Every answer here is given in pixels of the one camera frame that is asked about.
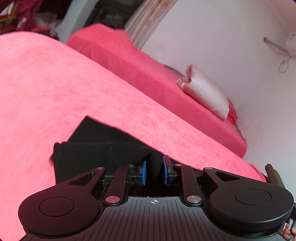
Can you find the olive green cushion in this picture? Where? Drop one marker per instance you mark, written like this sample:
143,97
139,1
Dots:
273,176

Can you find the pink fleece blanket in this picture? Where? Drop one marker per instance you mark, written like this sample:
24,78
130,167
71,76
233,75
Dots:
47,89

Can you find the red folded cloth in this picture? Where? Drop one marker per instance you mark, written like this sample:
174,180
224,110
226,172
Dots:
232,115

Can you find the red hanging clothes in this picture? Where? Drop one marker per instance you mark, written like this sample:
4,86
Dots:
19,16

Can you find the beige patterned curtain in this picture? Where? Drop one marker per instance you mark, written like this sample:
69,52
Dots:
145,19

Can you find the pink bed sheet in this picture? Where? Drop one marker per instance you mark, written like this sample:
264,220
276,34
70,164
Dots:
114,50

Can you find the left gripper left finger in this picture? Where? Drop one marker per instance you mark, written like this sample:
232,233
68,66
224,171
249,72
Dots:
74,205

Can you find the pale pink pillow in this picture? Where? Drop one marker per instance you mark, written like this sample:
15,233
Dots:
205,91

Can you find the wall pipe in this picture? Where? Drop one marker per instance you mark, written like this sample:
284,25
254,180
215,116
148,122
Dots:
267,41

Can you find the black pants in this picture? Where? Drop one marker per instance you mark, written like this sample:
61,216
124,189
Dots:
94,144

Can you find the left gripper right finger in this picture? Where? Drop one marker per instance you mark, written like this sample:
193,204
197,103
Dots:
240,206

